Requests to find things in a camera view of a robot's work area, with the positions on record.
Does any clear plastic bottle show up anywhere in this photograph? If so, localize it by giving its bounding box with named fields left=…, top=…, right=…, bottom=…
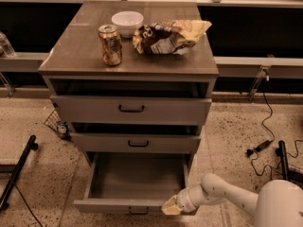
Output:
left=0, top=32, right=16, bottom=57

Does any grey three-drawer cabinet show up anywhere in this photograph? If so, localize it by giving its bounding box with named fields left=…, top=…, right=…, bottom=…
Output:
left=38, top=1, right=220, bottom=168

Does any brown yellow chip bag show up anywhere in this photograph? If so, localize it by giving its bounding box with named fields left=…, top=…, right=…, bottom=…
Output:
left=133, top=20, right=212, bottom=55

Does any metal rail bracket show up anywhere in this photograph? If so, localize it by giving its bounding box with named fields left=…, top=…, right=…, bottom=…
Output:
left=248, top=65, right=270, bottom=102

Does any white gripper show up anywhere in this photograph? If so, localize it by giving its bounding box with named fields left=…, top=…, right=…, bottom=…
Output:
left=161, top=184, right=207, bottom=216

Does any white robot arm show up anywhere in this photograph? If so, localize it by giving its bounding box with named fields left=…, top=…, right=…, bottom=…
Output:
left=161, top=173, right=303, bottom=227

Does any wire basket on floor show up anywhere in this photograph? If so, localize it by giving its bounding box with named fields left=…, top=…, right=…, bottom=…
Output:
left=44, top=110, right=70, bottom=140

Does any black right floor stand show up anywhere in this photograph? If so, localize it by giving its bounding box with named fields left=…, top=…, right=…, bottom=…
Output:
left=276, top=140, right=303, bottom=183

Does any grey bottom drawer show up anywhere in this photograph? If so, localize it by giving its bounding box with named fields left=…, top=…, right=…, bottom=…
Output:
left=74, top=152, right=188, bottom=215

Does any white bowl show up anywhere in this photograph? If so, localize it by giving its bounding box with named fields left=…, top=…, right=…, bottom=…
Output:
left=112, top=11, right=144, bottom=38

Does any grey drawer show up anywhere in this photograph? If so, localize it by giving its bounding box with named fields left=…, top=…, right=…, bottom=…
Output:
left=72, top=133, right=200, bottom=154
left=51, top=96, right=211, bottom=126
left=74, top=152, right=188, bottom=215

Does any gold soda can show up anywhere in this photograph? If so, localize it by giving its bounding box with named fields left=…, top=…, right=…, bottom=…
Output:
left=98, top=24, right=122, bottom=66

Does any grey top drawer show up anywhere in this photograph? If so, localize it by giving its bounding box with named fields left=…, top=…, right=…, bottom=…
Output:
left=51, top=96, right=211, bottom=126

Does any grey middle drawer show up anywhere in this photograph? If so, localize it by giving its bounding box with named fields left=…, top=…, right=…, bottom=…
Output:
left=72, top=133, right=200, bottom=154

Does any black left floor stand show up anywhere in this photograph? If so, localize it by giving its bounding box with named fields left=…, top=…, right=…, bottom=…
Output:
left=0, top=135, right=38, bottom=211

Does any black power adapter cable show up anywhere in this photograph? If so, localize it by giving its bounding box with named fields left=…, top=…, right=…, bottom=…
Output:
left=245, top=76, right=303, bottom=183

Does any black floor stand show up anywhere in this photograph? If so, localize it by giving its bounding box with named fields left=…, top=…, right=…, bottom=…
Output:
left=0, top=135, right=38, bottom=211
left=276, top=140, right=303, bottom=183

